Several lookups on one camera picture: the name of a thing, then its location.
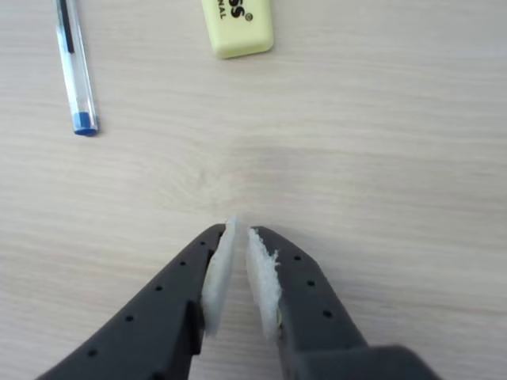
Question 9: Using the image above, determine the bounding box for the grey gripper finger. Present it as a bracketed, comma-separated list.
[245, 225, 441, 380]
[35, 215, 239, 380]

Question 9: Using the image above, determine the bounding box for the blue ballpoint pen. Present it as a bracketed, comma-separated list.
[52, 0, 100, 138]

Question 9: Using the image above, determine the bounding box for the yellow highlighter marker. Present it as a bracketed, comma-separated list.
[200, 0, 275, 60]

